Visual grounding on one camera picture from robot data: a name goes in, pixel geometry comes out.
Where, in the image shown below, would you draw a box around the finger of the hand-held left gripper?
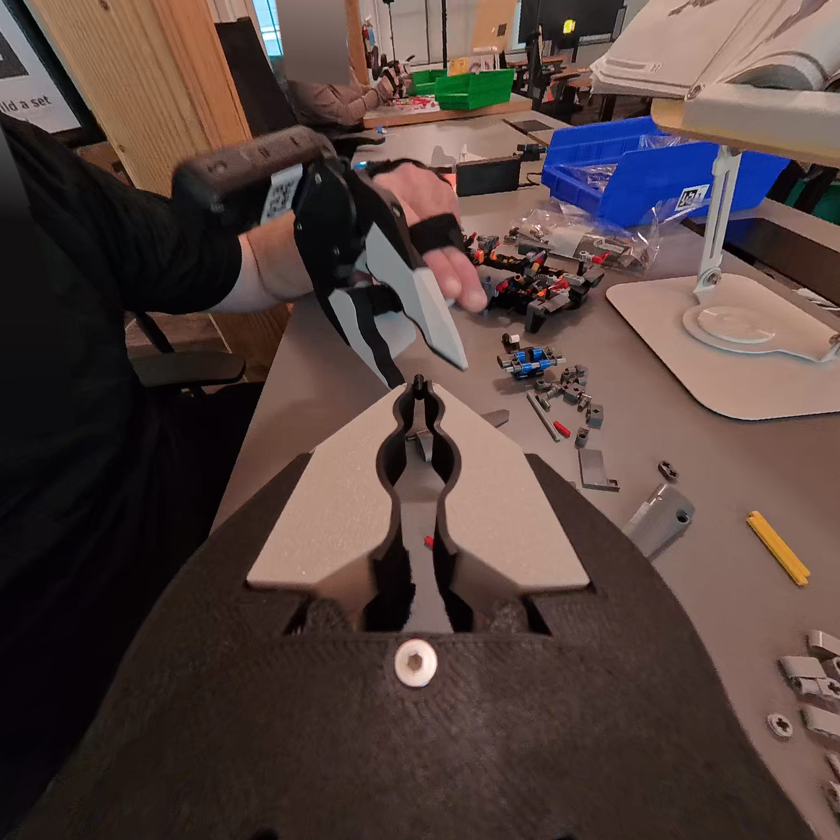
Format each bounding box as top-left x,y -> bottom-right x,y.
363,222 -> 471,373
325,286 -> 408,392

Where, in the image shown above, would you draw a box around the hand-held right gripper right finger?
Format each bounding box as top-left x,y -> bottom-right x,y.
421,381 -> 592,611

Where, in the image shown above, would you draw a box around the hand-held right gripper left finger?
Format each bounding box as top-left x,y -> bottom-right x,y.
245,381 -> 420,631

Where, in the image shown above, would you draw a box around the person's left forearm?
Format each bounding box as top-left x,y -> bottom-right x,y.
0,112 -> 312,316

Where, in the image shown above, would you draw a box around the black lego car chassis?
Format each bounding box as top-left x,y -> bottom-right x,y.
462,231 -> 608,334

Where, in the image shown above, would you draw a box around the grey lego axle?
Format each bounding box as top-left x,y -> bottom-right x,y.
526,391 -> 560,442

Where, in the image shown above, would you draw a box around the blue and black lego assembly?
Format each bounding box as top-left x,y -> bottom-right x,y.
495,346 -> 567,383

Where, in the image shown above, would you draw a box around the grey lego panel with holes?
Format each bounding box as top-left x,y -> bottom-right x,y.
622,483 -> 697,560

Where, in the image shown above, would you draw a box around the clear bag with lego parts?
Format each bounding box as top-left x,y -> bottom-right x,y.
514,199 -> 662,275

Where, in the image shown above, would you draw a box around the yellow lego axle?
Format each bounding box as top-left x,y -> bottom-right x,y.
746,510 -> 812,587

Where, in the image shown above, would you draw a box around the lego instruction booklet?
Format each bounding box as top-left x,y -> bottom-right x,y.
589,0 -> 840,99

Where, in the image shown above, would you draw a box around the person's left hand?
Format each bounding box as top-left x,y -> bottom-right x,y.
373,163 -> 491,315

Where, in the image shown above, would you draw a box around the cluster of dark grey connectors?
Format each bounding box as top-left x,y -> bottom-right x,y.
530,364 -> 606,450

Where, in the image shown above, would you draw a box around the black power adapter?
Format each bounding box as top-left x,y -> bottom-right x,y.
455,155 -> 523,198

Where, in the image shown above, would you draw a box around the black office chair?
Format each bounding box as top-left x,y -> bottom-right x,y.
128,311 -> 248,395

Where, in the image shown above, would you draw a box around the white book stand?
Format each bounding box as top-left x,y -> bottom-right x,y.
605,82 -> 840,421

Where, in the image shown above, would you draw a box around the empty clear plastic bag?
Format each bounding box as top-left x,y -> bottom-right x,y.
577,130 -> 686,191

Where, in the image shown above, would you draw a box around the blue bin with square tag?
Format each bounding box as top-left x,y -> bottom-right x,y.
541,117 -> 791,227

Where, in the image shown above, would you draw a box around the black monitor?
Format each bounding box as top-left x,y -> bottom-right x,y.
518,0 -> 626,46

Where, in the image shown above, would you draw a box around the framed marker sign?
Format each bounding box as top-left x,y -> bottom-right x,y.
0,0 -> 85,135

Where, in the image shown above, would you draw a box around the cluster of light grey connectors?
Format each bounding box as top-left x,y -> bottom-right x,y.
764,629 -> 840,818

